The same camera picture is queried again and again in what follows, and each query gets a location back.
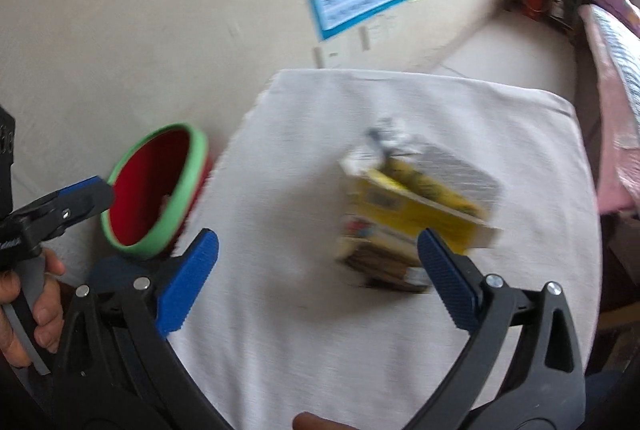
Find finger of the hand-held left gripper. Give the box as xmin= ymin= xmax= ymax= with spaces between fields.
xmin=12 ymin=177 xmax=108 ymax=217
xmin=37 ymin=183 xmax=116 ymax=241

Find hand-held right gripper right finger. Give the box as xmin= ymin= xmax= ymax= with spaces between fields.
xmin=414 ymin=229 xmax=587 ymax=422

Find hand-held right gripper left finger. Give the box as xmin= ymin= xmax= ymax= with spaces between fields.
xmin=52 ymin=227 xmax=236 ymax=421

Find green rimmed red bucket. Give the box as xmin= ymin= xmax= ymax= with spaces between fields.
xmin=100 ymin=123 xmax=216 ymax=261

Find yellow cardboard box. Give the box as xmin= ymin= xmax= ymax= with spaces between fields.
xmin=345 ymin=160 xmax=504 ymax=255

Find person's left hand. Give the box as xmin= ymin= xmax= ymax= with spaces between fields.
xmin=0 ymin=248 xmax=66 ymax=369

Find person's right hand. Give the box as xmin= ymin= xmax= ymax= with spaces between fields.
xmin=291 ymin=412 xmax=354 ymax=430

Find dark flat snack packets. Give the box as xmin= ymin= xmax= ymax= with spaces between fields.
xmin=336 ymin=215 xmax=434 ymax=293

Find white tablecloth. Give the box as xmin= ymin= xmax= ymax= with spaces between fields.
xmin=165 ymin=68 xmax=604 ymax=430

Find silver black crumpled wrapper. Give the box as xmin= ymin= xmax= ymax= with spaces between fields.
xmin=365 ymin=117 xmax=424 ymax=159

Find person's right leg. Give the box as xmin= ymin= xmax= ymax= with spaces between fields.
xmin=584 ymin=367 xmax=627 ymax=417

